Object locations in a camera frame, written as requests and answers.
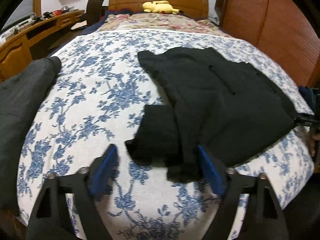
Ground grey garment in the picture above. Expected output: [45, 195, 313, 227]
[0, 56, 61, 216]

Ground wooden desk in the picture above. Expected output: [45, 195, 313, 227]
[1, 10, 85, 82]

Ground wooden louvered wardrobe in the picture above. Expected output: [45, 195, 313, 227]
[215, 0, 319, 87]

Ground person's right hand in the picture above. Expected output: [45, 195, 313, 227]
[308, 130, 320, 157]

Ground grey window blind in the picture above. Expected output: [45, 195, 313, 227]
[1, 0, 34, 34]

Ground red bowl on desk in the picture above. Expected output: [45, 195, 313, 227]
[52, 9, 62, 16]

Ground dark desk chair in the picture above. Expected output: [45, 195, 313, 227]
[71, 0, 104, 31]

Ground pink floral quilt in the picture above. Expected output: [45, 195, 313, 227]
[98, 13, 230, 37]

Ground blue floral white bedspread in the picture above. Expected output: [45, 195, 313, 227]
[17, 29, 311, 239]

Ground navy blue garment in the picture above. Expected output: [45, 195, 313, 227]
[298, 86, 316, 112]

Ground black coat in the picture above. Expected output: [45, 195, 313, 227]
[125, 47, 297, 182]

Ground yellow Pikachu plush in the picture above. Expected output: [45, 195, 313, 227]
[142, 1, 184, 14]

